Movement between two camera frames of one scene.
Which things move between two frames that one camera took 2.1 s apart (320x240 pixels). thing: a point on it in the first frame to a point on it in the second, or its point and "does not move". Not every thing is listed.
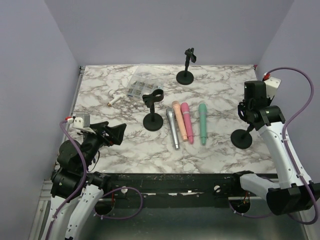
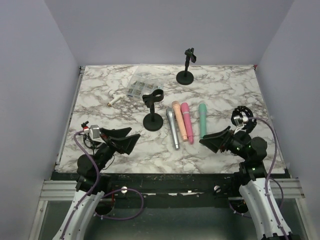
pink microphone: [185, 111] does not move
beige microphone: [176, 106] does not move
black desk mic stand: [153, 122] does not move
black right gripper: [269, 101] to [214, 143]
